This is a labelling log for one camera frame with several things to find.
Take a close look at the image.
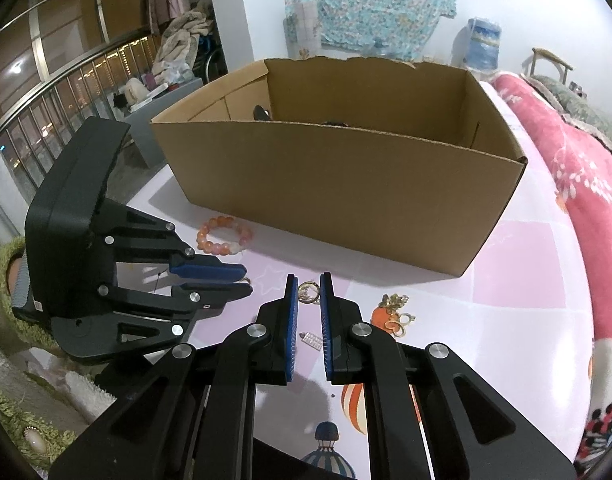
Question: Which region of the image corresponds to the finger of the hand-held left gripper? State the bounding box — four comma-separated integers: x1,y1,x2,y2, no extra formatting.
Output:
98,280,254,346
93,199,247,286

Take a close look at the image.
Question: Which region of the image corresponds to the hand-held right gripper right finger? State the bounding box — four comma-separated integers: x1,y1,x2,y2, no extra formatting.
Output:
320,272,577,480

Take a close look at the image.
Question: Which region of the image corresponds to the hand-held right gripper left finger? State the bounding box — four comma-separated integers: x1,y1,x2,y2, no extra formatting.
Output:
48,274,301,480

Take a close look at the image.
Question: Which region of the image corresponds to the gold hoop earring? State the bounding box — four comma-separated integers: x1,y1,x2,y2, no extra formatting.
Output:
297,280,321,305

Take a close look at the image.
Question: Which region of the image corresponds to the brown cardboard box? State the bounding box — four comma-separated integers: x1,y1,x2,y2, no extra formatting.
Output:
150,56,529,277

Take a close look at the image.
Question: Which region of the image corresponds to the person's left forearm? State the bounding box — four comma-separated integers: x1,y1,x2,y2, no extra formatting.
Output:
0,237,61,351

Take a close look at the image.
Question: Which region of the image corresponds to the metal railing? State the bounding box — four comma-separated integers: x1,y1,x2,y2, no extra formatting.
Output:
0,35,161,196

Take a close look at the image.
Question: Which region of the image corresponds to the grey cabinet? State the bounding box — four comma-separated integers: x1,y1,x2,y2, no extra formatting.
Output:
120,82,207,168

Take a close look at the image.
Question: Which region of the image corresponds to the white bag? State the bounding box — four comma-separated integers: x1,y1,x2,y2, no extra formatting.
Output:
124,77,151,103

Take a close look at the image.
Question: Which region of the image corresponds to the person's fuzzy green robe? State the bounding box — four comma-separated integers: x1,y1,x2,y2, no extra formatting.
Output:
0,330,119,471

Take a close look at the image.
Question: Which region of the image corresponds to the pile of light clothes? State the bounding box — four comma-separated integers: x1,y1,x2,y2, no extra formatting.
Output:
152,2,217,81

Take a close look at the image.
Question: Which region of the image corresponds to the pink floral blanket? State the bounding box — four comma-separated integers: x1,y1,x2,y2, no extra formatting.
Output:
488,72,612,480

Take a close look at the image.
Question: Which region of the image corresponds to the blue water dispenser bottle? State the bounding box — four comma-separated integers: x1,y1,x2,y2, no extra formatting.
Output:
453,17,503,73

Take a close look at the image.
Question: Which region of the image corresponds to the grey fuzzy blanket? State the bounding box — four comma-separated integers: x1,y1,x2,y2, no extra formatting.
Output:
528,74,612,161

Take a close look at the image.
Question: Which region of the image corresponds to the wooden chair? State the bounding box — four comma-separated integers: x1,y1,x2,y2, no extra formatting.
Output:
530,47,574,81

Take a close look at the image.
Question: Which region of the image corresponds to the orange pink bead bracelet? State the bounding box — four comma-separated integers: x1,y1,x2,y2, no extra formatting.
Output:
197,215,254,257

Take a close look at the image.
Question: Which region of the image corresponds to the teal patterned wall cloth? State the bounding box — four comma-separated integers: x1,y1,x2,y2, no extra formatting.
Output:
285,0,457,61

